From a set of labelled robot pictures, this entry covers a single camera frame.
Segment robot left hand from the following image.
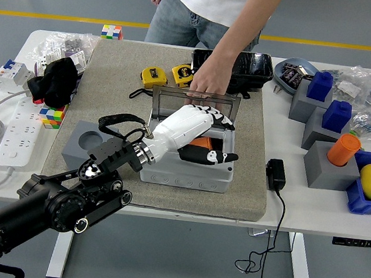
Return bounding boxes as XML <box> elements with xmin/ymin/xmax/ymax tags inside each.
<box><xmin>142</xmin><ymin>99</ymin><xmax>245</xmax><ymax>173</ymax></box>

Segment person's left hand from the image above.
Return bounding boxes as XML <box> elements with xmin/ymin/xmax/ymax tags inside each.
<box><xmin>186</xmin><ymin>55</ymin><xmax>235</xmax><ymax>111</ymax></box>

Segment orange cylinder battery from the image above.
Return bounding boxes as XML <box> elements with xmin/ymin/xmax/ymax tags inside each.
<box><xmin>186</xmin><ymin>134</ymin><xmax>214</xmax><ymax>151</ymax></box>
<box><xmin>326</xmin><ymin>131</ymin><xmax>364</xmax><ymax>169</ymax></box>

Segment grey electrical box clear lid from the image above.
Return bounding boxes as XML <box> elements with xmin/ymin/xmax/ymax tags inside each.
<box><xmin>137</xmin><ymin>84</ymin><xmax>243</xmax><ymax>195</ymax></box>

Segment black plastic tray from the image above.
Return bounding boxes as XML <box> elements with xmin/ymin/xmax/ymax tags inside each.
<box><xmin>187</xmin><ymin>45</ymin><xmax>277</xmax><ymax>101</ymax></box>

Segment colourful puzzle cube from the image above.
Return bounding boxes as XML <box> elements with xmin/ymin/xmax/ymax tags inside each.
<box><xmin>100</xmin><ymin>23</ymin><xmax>125</xmax><ymax>41</ymax></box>
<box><xmin>37</xmin><ymin>101</ymin><xmax>69</xmax><ymax>132</ymax></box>

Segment black table control panel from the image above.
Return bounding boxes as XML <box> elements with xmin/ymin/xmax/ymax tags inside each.
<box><xmin>331</xmin><ymin>235</ymin><xmax>371</xmax><ymax>250</ymax></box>

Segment blue-grey bowl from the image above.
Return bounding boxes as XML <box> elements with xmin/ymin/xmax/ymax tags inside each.
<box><xmin>270</xmin><ymin>55</ymin><xmax>321</xmax><ymax>98</ymax></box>

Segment dark snack packets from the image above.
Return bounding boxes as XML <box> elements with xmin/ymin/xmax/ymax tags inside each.
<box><xmin>280</xmin><ymin>62</ymin><xmax>306</xmax><ymax>87</ymax></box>

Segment white table leg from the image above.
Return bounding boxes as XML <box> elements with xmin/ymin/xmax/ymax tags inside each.
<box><xmin>45</xmin><ymin>206</ymin><xmax>81</xmax><ymax>278</ymax></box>
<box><xmin>283</xmin><ymin>231</ymin><xmax>321</xmax><ymax>278</ymax></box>

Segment grey-brown mat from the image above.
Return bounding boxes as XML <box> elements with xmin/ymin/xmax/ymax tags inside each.
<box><xmin>37</xmin><ymin>32</ymin><xmax>284</xmax><ymax>223</ymax></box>

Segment blue plastic bin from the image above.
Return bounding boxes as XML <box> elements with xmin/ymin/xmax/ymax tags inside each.
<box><xmin>343</xmin><ymin>149</ymin><xmax>371</xmax><ymax>217</ymax></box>

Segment clear bag purple label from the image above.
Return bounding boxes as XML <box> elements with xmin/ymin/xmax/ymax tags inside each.
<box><xmin>60</xmin><ymin>30</ymin><xmax>101</xmax><ymax>78</ymax></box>

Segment black power adapter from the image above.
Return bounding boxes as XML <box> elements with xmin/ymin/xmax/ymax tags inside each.
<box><xmin>263</xmin><ymin>157</ymin><xmax>289</xmax><ymax>193</ymax></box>

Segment blue block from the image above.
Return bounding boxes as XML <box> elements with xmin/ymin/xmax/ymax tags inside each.
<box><xmin>320</xmin><ymin>99</ymin><xmax>354</xmax><ymax>135</ymax></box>
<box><xmin>306</xmin><ymin>69</ymin><xmax>335</xmax><ymax>103</ymax></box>

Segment grey cube holder round hole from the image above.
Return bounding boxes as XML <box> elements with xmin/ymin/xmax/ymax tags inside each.
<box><xmin>59</xmin><ymin>118</ymin><xmax>123</xmax><ymax>176</ymax></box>
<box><xmin>300</xmin><ymin>139</ymin><xmax>364</xmax><ymax>194</ymax></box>

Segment clear bag white parts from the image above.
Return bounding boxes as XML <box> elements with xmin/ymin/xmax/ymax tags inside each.
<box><xmin>25</xmin><ymin>29</ymin><xmax>67</xmax><ymax>72</ymax></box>

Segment black cloth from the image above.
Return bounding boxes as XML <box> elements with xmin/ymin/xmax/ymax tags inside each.
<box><xmin>25</xmin><ymin>53</ymin><xmax>81</xmax><ymax>111</ymax></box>

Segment white power strip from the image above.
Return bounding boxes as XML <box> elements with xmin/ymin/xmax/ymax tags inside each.
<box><xmin>0</xmin><ymin>93</ymin><xmax>45</xmax><ymax>173</ymax></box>

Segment white circuit breaker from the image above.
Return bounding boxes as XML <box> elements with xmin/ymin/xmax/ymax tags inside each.
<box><xmin>0</xmin><ymin>57</ymin><xmax>37</xmax><ymax>96</ymax></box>

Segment yellow tape measure black strap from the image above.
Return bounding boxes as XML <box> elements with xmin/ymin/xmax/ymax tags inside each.
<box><xmin>129</xmin><ymin>64</ymin><xmax>170</xmax><ymax>103</ymax></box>

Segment black adapter cord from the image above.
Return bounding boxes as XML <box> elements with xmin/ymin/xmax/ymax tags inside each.
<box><xmin>232</xmin><ymin>184</ymin><xmax>290</xmax><ymax>278</ymax></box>

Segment grey table bracket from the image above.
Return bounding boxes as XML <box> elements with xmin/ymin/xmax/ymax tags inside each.
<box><xmin>247</xmin><ymin>227</ymin><xmax>275</xmax><ymax>239</ymax></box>

